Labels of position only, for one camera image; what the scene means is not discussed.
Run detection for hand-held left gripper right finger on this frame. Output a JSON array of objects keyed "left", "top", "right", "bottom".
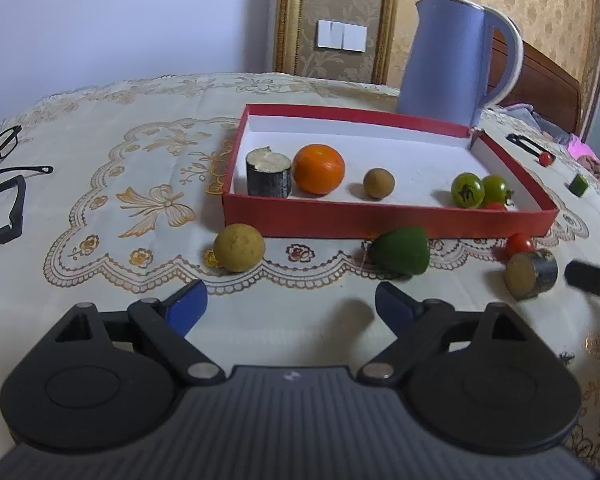
[{"left": 356, "top": 281, "right": 531, "bottom": 386}]

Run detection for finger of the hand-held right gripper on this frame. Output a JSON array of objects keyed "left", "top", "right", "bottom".
[{"left": 564, "top": 256, "right": 600, "bottom": 318}]

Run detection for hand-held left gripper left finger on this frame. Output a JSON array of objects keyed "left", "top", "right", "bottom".
[{"left": 52, "top": 279, "right": 226, "bottom": 386}]

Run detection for dark sugarcane piece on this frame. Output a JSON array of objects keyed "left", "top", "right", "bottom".
[
  {"left": 246, "top": 146, "right": 293, "bottom": 198},
  {"left": 504, "top": 248, "right": 559, "bottom": 302}
]

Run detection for red shallow cardboard box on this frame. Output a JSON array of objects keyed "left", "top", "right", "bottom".
[{"left": 221, "top": 103, "right": 560, "bottom": 240}]

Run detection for brown longan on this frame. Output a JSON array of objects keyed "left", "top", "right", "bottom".
[{"left": 363, "top": 168, "right": 396, "bottom": 201}]

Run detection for green tomato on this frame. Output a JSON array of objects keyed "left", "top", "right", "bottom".
[
  {"left": 481, "top": 175, "right": 515, "bottom": 207},
  {"left": 451, "top": 172, "right": 486, "bottom": 209}
]

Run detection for orange tangerine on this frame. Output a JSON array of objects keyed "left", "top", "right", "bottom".
[{"left": 293, "top": 144, "right": 346, "bottom": 196}]

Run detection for yellow round fruit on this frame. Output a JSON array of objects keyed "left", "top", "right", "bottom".
[{"left": 213, "top": 223, "right": 266, "bottom": 273}]

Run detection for pink blanket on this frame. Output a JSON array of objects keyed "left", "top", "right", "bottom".
[{"left": 567, "top": 137, "right": 600, "bottom": 191}]

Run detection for black clip object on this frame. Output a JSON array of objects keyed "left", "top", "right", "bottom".
[{"left": 506, "top": 132, "right": 556, "bottom": 161}]

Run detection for grey cloth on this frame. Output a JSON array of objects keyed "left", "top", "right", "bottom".
[{"left": 500, "top": 102, "right": 571, "bottom": 142}]

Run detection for brown wooden headboard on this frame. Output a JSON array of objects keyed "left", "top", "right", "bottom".
[{"left": 490, "top": 27, "right": 583, "bottom": 136}]

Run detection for black eyeglasses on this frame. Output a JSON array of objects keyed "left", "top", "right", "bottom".
[{"left": 0, "top": 126, "right": 54, "bottom": 188}]

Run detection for blue electric kettle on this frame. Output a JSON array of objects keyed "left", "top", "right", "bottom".
[{"left": 396, "top": 0, "right": 525, "bottom": 126}]

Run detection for gold framed wallpaper panel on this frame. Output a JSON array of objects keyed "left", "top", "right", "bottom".
[{"left": 274, "top": 0, "right": 403, "bottom": 85}]

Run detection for black rectangular frame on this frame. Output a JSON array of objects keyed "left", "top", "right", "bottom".
[{"left": 0, "top": 175, "right": 27, "bottom": 253}]

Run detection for white wall light switch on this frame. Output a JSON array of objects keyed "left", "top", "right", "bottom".
[{"left": 316, "top": 19, "right": 367, "bottom": 52}]

